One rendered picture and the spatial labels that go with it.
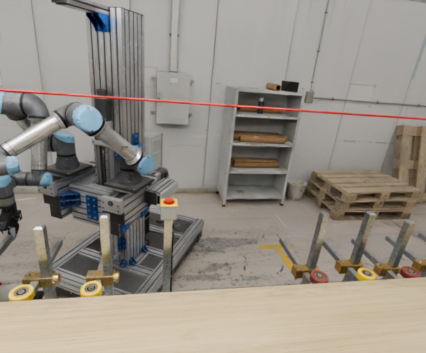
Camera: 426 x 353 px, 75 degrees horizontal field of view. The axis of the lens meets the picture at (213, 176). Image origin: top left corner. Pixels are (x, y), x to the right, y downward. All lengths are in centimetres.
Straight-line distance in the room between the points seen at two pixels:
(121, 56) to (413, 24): 418
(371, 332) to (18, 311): 128
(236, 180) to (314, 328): 321
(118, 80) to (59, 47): 199
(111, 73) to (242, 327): 157
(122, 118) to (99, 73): 31
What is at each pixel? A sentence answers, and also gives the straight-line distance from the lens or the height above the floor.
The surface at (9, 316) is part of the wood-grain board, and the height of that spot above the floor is 90.
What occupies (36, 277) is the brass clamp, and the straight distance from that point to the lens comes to 147.
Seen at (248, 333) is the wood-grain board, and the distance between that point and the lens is 114.
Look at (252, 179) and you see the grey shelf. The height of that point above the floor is 22.
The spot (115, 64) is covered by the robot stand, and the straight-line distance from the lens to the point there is 192.
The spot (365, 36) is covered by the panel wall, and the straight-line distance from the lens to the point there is 469.
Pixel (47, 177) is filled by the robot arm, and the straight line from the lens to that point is 171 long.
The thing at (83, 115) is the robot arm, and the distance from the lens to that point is 141.
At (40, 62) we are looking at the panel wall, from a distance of 393.
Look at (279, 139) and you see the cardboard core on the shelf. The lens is 377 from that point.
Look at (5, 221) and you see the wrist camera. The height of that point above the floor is 97.
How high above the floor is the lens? 177
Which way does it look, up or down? 21 degrees down
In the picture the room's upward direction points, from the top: 5 degrees clockwise
